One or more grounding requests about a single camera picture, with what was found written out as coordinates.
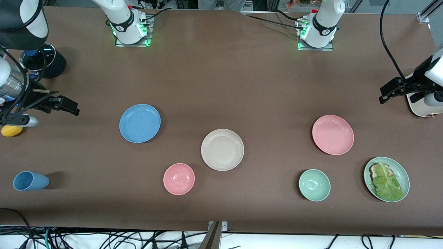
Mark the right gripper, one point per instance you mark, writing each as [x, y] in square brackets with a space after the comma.
[36, 99]

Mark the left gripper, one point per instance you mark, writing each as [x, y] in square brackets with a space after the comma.
[410, 85]

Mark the pink plate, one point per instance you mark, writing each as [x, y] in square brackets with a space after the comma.
[333, 135]

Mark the blue plate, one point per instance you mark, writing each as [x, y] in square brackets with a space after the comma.
[139, 123]

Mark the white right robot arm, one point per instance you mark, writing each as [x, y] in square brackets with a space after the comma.
[126, 29]

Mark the yellow lemon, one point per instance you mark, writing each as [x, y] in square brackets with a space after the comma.
[11, 131]

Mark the glass lid with blue knob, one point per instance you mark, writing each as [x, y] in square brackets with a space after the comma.
[48, 55]

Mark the blue cup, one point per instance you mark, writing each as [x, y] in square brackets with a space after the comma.
[31, 181]

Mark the toast bread slice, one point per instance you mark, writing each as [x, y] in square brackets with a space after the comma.
[373, 170]

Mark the green plate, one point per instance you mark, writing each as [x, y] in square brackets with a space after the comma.
[403, 173]

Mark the green lettuce leaf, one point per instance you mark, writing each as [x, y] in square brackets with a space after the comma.
[387, 183]

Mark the green bowl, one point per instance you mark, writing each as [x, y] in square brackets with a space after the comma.
[314, 185]

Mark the colourful toy food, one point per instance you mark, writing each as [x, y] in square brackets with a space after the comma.
[294, 3]

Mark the pink bowl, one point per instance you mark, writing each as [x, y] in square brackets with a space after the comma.
[179, 178]

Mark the beige plate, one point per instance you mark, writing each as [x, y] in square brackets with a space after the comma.
[222, 149]

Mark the aluminium frame profile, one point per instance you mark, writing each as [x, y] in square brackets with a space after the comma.
[424, 17]

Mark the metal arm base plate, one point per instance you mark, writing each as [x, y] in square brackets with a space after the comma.
[301, 45]
[148, 33]

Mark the dark camera pole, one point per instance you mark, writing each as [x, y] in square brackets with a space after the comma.
[211, 238]

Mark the metal table bracket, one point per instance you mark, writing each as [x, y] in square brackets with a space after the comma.
[225, 225]

